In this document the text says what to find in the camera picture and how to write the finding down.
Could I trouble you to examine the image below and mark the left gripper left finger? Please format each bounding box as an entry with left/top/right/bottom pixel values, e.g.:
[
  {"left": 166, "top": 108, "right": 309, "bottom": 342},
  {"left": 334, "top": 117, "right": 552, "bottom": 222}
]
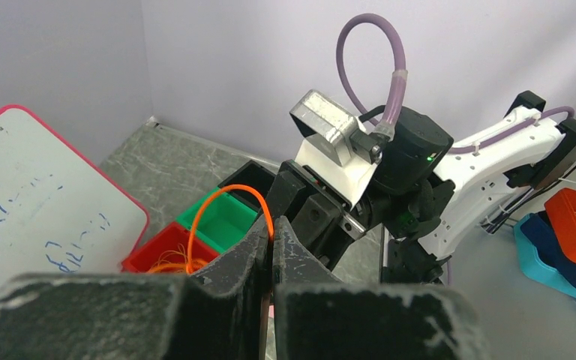
[{"left": 0, "top": 220, "right": 270, "bottom": 359}]

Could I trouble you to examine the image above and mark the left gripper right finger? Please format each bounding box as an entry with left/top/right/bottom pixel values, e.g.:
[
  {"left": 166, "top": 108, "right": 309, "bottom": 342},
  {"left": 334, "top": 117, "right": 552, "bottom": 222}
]
[{"left": 272, "top": 217, "right": 491, "bottom": 359}]

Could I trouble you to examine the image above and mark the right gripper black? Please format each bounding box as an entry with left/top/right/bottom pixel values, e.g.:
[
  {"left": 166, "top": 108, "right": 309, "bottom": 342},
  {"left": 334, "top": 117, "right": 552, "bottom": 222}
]
[{"left": 265, "top": 160, "right": 383, "bottom": 270}]

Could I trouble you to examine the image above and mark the orange cable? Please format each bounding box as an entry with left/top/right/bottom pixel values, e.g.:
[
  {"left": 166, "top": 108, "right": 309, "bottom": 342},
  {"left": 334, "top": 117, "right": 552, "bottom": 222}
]
[{"left": 146, "top": 184, "right": 275, "bottom": 360}]

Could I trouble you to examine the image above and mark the yellow cable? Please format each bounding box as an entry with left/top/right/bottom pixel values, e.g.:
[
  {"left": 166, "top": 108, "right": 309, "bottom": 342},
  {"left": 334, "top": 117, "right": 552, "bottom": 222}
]
[{"left": 156, "top": 247, "right": 205, "bottom": 272}]

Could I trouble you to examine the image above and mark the black plastic bin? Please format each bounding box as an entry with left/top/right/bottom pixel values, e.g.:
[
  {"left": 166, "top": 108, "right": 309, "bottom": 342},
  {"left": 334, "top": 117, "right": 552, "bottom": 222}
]
[{"left": 218, "top": 160, "right": 275, "bottom": 212}]

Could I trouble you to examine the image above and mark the red plastic bin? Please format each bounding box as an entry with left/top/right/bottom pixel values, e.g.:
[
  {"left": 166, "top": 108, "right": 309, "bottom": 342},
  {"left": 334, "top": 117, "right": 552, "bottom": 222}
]
[{"left": 120, "top": 220, "right": 221, "bottom": 275}]

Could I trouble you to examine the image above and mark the green plastic bin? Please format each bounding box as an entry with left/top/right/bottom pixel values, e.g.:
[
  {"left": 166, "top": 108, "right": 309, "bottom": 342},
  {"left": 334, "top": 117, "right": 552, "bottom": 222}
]
[{"left": 194, "top": 193, "right": 257, "bottom": 254}]

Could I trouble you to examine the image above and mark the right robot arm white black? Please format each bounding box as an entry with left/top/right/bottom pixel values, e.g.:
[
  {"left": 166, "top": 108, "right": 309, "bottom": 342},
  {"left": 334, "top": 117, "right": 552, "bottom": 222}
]
[{"left": 266, "top": 90, "right": 576, "bottom": 284}]

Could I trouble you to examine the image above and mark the dark blue tray outside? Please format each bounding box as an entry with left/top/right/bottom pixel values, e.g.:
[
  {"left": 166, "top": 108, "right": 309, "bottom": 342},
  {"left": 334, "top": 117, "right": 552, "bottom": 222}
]
[{"left": 519, "top": 211, "right": 576, "bottom": 290}]

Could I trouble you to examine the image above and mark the light blue tray outside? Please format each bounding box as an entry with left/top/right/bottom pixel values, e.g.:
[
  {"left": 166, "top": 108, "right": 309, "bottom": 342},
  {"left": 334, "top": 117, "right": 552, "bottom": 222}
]
[{"left": 514, "top": 215, "right": 576, "bottom": 299}]

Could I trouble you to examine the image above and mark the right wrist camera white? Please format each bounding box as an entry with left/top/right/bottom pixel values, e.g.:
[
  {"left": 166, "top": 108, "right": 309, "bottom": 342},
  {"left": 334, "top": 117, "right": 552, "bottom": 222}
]
[{"left": 289, "top": 89, "right": 380, "bottom": 208}]

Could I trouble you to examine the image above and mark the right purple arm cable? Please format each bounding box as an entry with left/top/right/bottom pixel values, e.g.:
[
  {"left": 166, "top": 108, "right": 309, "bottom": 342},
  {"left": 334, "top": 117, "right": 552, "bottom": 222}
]
[{"left": 336, "top": 13, "right": 576, "bottom": 287}]

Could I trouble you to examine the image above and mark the whiteboard with pink frame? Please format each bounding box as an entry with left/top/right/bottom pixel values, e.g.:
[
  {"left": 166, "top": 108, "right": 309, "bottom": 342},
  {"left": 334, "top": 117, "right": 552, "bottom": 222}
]
[{"left": 0, "top": 105, "right": 149, "bottom": 288}]

